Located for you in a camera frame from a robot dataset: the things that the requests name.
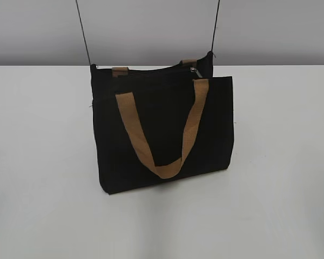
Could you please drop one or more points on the black canvas tote bag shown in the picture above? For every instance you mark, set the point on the black canvas tote bag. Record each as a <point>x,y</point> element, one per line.
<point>156,126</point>

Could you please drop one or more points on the silver zipper pull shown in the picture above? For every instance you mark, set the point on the silver zipper pull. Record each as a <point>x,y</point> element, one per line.
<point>197,74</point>

